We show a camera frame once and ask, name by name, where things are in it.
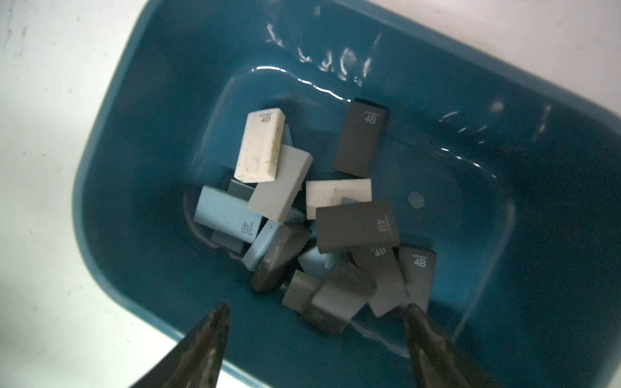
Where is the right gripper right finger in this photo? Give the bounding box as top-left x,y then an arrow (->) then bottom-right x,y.
404,304 -> 495,387

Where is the grey eraser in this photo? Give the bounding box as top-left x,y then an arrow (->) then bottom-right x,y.
281,270 -> 320,313
310,261 -> 377,322
247,145 -> 313,223
227,179 -> 254,201

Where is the grey-blue eraser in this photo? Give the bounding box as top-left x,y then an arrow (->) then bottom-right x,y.
298,246 -> 341,281
211,231 -> 245,254
193,186 -> 263,243
242,220 -> 281,272
285,208 -> 307,223

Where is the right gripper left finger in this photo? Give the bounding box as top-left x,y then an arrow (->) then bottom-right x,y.
134,303 -> 231,387

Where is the white eraser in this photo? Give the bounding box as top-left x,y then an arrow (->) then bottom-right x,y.
306,179 -> 373,220
234,108 -> 286,184

